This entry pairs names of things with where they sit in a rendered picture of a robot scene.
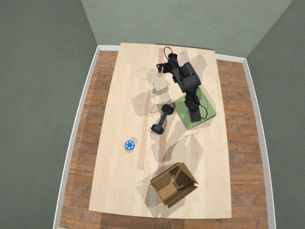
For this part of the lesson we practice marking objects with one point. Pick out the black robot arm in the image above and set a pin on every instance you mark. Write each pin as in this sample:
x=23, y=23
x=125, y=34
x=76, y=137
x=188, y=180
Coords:
x=190, y=82

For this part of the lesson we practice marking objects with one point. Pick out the brown cardboard box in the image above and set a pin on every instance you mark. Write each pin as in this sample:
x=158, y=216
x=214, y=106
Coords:
x=174, y=184

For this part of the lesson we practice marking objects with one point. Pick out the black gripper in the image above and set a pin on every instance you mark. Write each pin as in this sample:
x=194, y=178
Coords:
x=164, y=68

